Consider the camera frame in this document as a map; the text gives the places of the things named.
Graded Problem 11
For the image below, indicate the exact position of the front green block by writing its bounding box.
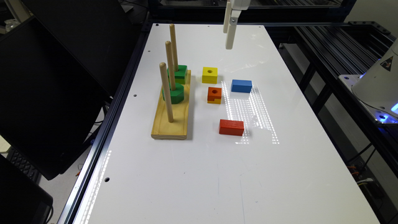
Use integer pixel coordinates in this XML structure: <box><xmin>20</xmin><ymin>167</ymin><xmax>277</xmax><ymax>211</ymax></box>
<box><xmin>170</xmin><ymin>83</ymin><xmax>184</xmax><ymax>104</ymax></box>

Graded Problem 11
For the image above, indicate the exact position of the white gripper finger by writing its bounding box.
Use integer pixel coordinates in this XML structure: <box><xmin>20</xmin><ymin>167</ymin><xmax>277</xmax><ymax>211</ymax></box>
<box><xmin>223</xmin><ymin>1</ymin><xmax>232</xmax><ymax>34</ymax></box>
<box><xmin>225</xmin><ymin>10</ymin><xmax>241</xmax><ymax>50</ymax></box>

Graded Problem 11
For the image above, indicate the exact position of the orange block with hole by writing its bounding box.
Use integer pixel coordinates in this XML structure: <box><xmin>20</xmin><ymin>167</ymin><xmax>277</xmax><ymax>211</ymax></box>
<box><xmin>207</xmin><ymin>87</ymin><xmax>222</xmax><ymax>101</ymax></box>

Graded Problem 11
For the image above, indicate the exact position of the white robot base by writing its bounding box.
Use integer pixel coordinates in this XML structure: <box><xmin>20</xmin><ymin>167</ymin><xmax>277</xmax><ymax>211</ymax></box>
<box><xmin>339</xmin><ymin>42</ymin><xmax>397</xmax><ymax>126</ymax></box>

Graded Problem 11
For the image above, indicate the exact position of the large black monitor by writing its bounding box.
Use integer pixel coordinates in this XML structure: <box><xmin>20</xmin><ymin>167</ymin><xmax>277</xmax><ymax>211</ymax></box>
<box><xmin>1</xmin><ymin>17</ymin><xmax>107</xmax><ymax>180</ymax></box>

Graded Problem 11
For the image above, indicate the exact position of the green block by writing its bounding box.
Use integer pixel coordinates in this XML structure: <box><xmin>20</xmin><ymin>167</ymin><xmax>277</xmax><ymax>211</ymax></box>
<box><xmin>170</xmin><ymin>83</ymin><xmax>184</xmax><ymax>104</ymax></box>
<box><xmin>174</xmin><ymin>65</ymin><xmax>187</xmax><ymax>85</ymax></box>

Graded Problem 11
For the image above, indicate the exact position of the rear black monitor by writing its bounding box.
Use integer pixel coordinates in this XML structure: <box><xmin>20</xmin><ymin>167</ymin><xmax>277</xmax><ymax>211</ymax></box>
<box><xmin>22</xmin><ymin>0</ymin><xmax>137</xmax><ymax>96</ymax></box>

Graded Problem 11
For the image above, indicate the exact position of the black keyboard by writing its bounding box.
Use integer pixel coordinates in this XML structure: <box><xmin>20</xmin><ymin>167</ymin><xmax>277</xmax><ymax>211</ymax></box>
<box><xmin>6</xmin><ymin>147</ymin><xmax>40</xmax><ymax>184</ymax></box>

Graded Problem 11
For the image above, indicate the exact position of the front wooden peg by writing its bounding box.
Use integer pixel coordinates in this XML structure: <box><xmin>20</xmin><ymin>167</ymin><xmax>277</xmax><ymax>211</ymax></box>
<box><xmin>159</xmin><ymin>62</ymin><xmax>174</xmax><ymax>123</ymax></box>

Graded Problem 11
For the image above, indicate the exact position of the rear wooden peg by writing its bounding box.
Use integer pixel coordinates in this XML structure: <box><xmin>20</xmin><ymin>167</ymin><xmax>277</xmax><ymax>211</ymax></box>
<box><xmin>169</xmin><ymin>24</ymin><xmax>179</xmax><ymax>72</ymax></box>

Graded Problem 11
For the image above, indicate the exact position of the middle wooden peg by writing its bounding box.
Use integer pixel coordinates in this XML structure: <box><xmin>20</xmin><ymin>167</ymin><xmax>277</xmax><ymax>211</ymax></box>
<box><xmin>165</xmin><ymin>40</ymin><xmax>176</xmax><ymax>91</ymax></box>

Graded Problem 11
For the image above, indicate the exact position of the yellow block under orange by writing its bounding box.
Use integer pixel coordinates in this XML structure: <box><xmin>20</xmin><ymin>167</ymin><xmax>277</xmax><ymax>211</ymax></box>
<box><xmin>207</xmin><ymin>98</ymin><xmax>221</xmax><ymax>104</ymax></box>

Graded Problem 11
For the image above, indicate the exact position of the wooden peg base board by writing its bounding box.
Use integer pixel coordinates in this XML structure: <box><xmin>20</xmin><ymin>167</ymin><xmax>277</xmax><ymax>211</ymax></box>
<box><xmin>150</xmin><ymin>69</ymin><xmax>192</xmax><ymax>141</ymax></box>

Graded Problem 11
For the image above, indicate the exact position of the yellow square block with hole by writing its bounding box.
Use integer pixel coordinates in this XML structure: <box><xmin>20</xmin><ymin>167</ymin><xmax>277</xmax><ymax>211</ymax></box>
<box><xmin>202</xmin><ymin>67</ymin><xmax>218</xmax><ymax>84</ymax></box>

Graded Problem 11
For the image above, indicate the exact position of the wooden peg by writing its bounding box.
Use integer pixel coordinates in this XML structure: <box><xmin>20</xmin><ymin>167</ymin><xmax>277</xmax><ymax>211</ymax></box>
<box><xmin>165</xmin><ymin>40</ymin><xmax>176</xmax><ymax>91</ymax></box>
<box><xmin>159</xmin><ymin>62</ymin><xmax>174</xmax><ymax>123</ymax></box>
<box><xmin>169</xmin><ymin>24</ymin><xmax>179</xmax><ymax>72</ymax></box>

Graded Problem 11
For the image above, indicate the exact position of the rear green block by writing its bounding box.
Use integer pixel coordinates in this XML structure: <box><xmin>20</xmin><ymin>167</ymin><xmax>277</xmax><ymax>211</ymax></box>
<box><xmin>174</xmin><ymin>65</ymin><xmax>187</xmax><ymax>85</ymax></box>

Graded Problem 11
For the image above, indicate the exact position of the blue rectangular block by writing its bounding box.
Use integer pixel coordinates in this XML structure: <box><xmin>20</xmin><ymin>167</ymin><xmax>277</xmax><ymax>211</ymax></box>
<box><xmin>231</xmin><ymin>80</ymin><xmax>252</xmax><ymax>93</ymax></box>

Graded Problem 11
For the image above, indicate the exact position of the red rectangular block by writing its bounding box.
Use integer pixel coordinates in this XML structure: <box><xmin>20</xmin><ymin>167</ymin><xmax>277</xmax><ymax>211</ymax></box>
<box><xmin>219</xmin><ymin>119</ymin><xmax>244</xmax><ymax>136</ymax></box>

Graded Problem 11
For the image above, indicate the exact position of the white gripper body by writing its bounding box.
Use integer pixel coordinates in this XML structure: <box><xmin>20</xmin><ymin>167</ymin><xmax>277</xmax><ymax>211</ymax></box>
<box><xmin>230</xmin><ymin>0</ymin><xmax>251</xmax><ymax>11</ymax></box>

